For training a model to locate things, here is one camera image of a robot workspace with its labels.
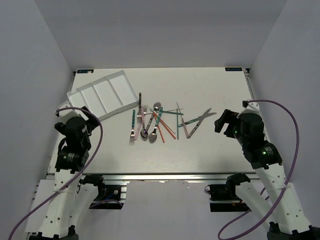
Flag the green handled knife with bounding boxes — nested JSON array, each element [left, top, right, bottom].
[[178, 112, 216, 128]]

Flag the dark handled knife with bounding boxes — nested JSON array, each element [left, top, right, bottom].
[[176, 102, 189, 138]]

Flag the teal chopstick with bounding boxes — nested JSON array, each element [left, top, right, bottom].
[[150, 109, 184, 116], [176, 108, 179, 140]]

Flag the green handled spoon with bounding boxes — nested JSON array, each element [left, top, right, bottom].
[[148, 107, 163, 143]]

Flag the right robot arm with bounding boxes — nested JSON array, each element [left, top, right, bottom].
[[214, 109, 320, 240]]

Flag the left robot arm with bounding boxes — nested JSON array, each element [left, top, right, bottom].
[[29, 106, 106, 240]]

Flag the right blue table label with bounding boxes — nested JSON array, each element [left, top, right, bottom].
[[224, 67, 243, 72]]

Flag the blue table label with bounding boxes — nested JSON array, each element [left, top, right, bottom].
[[76, 69, 94, 74], [224, 67, 243, 72]]

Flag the white divided cutlery tray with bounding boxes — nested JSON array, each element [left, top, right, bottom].
[[67, 70, 139, 121]]

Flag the left blue table label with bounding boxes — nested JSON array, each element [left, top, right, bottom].
[[76, 69, 94, 74]]

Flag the orange chopstick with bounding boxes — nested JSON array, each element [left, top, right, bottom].
[[153, 113, 165, 143], [159, 119, 176, 140]]

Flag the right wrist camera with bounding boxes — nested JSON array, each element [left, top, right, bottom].
[[240, 100, 260, 115]]

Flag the aluminium table frame rail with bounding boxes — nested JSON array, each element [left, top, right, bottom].
[[47, 172, 263, 183]]

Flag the green handled fork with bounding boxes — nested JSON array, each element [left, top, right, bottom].
[[129, 109, 136, 144]]

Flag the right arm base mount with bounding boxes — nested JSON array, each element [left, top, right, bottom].
[[204, 173, 251, 213]]

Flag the pink handled spoon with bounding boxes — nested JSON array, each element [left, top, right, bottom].
[[134, 108, 142, 141]]

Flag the pink handled fork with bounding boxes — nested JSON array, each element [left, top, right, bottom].
[[141, 105, 148, 131]]

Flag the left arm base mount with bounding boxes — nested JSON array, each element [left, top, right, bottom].
[[79, 174, 124, 210]]

